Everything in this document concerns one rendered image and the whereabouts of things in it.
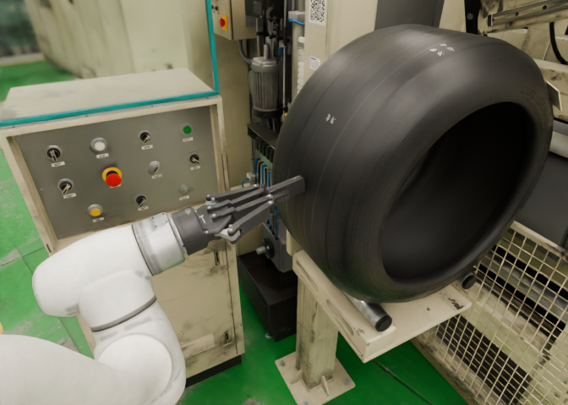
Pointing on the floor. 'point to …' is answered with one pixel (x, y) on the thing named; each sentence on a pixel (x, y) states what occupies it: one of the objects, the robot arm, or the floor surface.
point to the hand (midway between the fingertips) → (286, 189)
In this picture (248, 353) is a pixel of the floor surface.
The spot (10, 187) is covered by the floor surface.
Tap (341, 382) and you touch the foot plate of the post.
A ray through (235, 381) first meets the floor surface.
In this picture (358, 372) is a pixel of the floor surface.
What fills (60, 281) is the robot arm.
